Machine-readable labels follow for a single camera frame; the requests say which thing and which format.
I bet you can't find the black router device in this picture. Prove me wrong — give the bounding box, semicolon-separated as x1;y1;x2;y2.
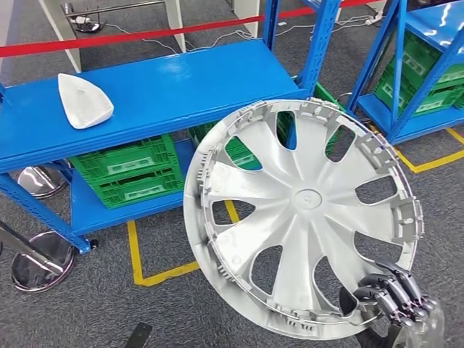
71;15;106;33

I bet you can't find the chrome barrier stanchion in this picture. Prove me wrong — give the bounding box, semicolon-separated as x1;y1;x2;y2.
17;165;68;199
0;220;75;293

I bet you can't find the blue metal shelf rack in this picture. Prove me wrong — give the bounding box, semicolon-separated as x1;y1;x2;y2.
346;0;464;145
0;0;342;255

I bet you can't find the white floor cable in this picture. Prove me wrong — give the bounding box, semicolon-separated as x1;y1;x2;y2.
103;21;256;54
275;14;386;38

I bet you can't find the white panel desk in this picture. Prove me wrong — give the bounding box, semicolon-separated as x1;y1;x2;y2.
38;0;187;73
232;0;262;38

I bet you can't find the grey plastic wheel hubcap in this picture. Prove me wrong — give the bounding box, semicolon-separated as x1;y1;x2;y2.
183;97;425;341

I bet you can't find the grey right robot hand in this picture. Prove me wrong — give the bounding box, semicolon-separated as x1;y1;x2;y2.
353;261;450;348

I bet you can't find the white plastic lamp cover part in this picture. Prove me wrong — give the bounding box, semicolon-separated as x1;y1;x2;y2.
57;72;115;131

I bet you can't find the red barrier belt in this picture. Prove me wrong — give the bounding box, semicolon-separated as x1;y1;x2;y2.
0;0;386;59

